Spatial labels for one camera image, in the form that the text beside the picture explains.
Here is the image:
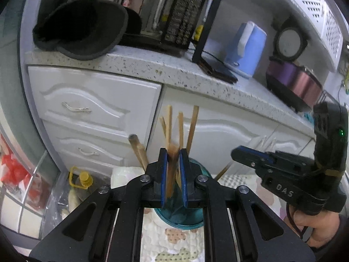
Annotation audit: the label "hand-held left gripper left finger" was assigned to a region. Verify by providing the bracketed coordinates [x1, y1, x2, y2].
[29, 147, 168, 262]

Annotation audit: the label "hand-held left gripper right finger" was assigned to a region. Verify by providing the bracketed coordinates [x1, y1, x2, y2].
[178, 147, 316, 262]

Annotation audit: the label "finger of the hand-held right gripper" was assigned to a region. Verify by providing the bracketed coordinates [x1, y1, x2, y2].
[231, 146, 276, 170]

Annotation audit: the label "white cup with teal inside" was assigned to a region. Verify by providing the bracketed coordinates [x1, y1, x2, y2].
[146, 157, 212, 229]

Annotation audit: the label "spoon with wooden handle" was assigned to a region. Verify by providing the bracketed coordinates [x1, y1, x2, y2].
[128, 134, 149, 171]

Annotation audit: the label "person's right hand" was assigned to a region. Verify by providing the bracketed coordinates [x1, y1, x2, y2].
[284, 205, 341, 249]

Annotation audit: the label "printed quilted table cloth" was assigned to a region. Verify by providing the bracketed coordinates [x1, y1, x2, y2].
[110, 166, 289, 262]

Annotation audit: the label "oil bottle with yellow cap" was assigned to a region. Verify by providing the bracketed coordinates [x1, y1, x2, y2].
[68, 166, 94, 197]

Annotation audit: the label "black phone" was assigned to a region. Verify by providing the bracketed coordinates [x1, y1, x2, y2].
[200, 59, 238, 84]

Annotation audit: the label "purple metal pot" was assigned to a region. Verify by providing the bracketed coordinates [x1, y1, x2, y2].
[266, 59, 326, 111]

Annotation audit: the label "white kitchen cabinet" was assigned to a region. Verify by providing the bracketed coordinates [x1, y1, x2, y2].
[26, 65, 318, 175]

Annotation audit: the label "clear plastic bag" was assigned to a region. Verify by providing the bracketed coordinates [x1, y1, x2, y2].
[50, 179, 82, 221]

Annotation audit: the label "blue electric kettle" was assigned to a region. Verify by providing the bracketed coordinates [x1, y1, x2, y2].
[224, 20, 267, 79]

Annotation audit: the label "speckled stone countertop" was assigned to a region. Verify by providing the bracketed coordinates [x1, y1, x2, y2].
[24, 45, 319, 140]

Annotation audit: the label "round glass pot lid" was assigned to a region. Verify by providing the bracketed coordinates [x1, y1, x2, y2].
[273, 23, 309, 63]

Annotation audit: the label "black metal stand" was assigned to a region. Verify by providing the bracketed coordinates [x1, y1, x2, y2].
[192, 0, 232, 64]

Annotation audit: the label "red plastic bag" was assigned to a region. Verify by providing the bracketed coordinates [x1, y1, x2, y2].
[0, 136, 33, 197]

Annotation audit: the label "white perforated panel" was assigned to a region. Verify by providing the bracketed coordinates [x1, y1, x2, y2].
[284, 0, 347, 72]

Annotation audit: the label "black hat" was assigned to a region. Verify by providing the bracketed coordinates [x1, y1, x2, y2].
[32, 0, 142, 60]

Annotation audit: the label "hanging wires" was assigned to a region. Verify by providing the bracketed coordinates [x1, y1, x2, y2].
[338, 65, 349, 95]

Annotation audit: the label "yellow handled tool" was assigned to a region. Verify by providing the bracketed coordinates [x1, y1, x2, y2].
[194, 0, 216, 41]

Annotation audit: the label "grey door frame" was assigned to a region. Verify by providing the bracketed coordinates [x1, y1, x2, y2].
[0, 0, 58, 171]

